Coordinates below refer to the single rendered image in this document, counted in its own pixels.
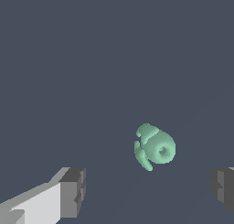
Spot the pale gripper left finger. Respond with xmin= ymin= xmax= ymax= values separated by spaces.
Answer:
xmin=0 ymin=166 xmax=87 ymax=224

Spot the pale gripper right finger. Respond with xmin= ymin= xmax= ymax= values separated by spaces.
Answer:
xmin=208 ymin=166 xmax=234 ymax=216

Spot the mint green rounded object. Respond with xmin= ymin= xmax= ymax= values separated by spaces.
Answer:
xmin=133 ymin=123 xmax=176 ymax=173

